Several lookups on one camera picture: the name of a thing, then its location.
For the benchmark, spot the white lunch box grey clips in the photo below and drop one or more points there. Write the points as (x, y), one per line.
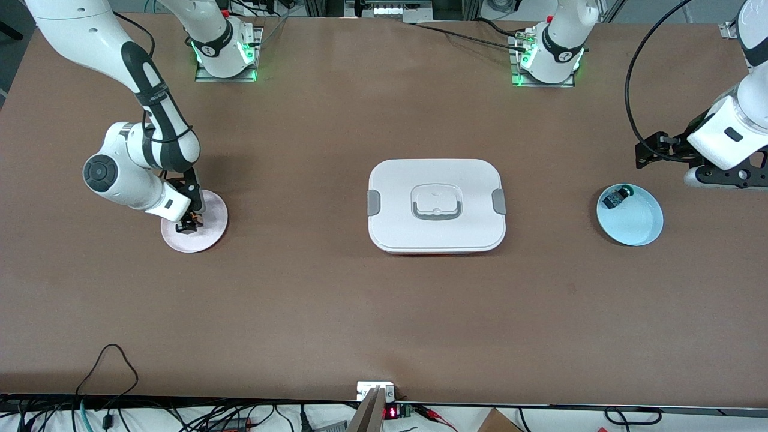
(438, 237)

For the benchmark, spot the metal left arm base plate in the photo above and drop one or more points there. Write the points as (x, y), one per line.
(528, 84)

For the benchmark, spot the aluminium frame structure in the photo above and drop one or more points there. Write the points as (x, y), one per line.
(396, 9)

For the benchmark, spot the red digit display module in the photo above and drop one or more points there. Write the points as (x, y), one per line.
(391, 412)

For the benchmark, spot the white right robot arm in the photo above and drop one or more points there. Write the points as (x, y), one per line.
(150, 144)

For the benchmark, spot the grey slanted beam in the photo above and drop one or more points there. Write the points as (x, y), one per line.
(367, 417)

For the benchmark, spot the black switch with green button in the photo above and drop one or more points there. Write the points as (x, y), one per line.
(615, 197)

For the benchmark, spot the light blue round plate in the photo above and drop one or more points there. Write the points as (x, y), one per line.
(633, 225)

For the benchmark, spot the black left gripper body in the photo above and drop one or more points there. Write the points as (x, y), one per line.
(677, 148)

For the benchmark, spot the pink round plate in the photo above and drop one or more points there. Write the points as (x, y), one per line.
(207, 237)

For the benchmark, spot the small white mounted device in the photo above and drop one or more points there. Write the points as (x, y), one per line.
(367, 387)

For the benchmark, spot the aluminium table edge rail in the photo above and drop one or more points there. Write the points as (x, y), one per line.
(728, 30)

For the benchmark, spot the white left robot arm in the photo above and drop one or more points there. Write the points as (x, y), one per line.
(561, 42)

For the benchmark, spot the brown cardboard box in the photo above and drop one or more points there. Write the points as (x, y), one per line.
(498, 423)

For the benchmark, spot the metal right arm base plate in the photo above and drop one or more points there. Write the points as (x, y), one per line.
(207, 77)

